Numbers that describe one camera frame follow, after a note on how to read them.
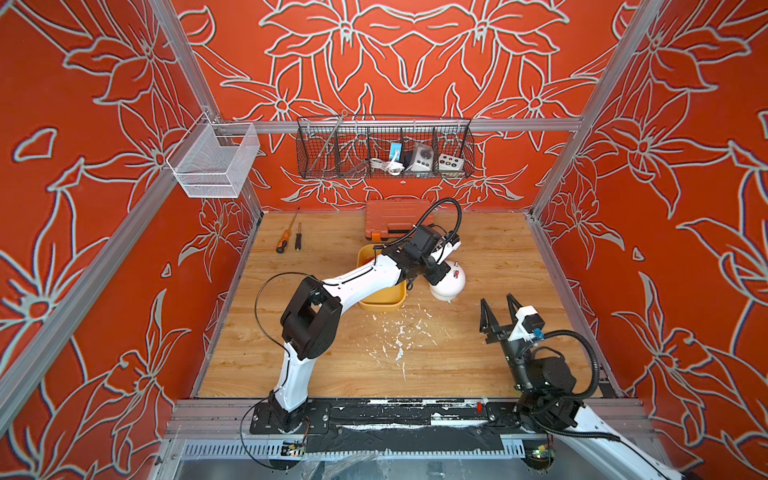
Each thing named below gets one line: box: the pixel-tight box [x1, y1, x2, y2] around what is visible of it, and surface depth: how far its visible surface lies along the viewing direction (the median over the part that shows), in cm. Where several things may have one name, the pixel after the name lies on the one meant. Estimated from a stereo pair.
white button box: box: [438, 153, 464, 171], surface depth 96 cm
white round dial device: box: [411, 143, 434, 172], surface depth 93 cm
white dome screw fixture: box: [430, 260, 466, 302], surface depth 92 cm
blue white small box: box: [390, 142, 402, 161], surface depth 85 cm
